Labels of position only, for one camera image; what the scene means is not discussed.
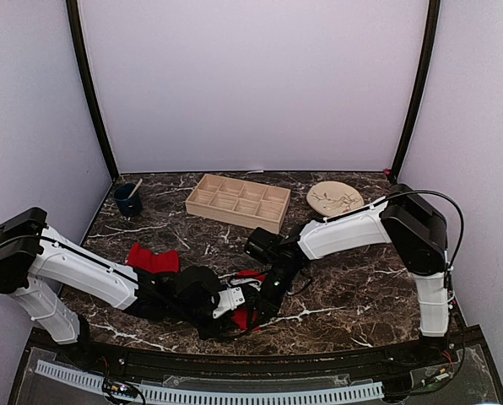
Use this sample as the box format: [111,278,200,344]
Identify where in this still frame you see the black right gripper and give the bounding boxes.
[246,263,300,329]

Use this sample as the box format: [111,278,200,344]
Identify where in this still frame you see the plain red sock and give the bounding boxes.
[126,243,181,274]

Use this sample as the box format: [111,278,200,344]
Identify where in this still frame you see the red Santa face sock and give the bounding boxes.
[230,269,266,331]

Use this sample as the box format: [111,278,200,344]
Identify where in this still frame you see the wooden compartment tray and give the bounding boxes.
[185,174,290,234]

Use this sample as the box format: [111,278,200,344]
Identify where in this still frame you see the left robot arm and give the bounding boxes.
[0,208,246,368]

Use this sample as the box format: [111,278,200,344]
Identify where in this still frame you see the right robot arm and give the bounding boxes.
[245,184,452,366]

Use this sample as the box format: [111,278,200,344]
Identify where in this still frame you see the cream painted ceramic plate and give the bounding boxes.
[306,181,365,218]

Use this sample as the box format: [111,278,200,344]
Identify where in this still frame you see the dark blue cup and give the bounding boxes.
[113,183,143,218]

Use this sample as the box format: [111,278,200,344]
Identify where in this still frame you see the wooden stick in cup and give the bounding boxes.
[127,178,143,198]

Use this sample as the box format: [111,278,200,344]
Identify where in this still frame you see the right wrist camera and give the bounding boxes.
[244,227,283,265]

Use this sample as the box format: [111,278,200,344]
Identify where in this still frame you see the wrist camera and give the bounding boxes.
[244,227,283,265]
[212,287,246,319]

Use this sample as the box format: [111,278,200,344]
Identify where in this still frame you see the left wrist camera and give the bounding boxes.
[212,287,246,319]

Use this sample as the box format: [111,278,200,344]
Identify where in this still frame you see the white perforated cable duct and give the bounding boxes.
[35,360,385,404]

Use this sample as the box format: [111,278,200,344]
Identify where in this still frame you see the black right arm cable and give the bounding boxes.
[322,190,466,288]

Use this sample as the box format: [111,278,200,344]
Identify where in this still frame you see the black front rail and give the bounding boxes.
[31,327,480,383]

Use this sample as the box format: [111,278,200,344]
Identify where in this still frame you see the right black frame post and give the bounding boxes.
[390,0,441,181]

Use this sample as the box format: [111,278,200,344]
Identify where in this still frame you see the black frame post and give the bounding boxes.
[65,0,120,181]
[390,0,441,181]

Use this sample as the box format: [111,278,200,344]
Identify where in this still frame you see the left black frame post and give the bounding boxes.
[65,0,120,181]

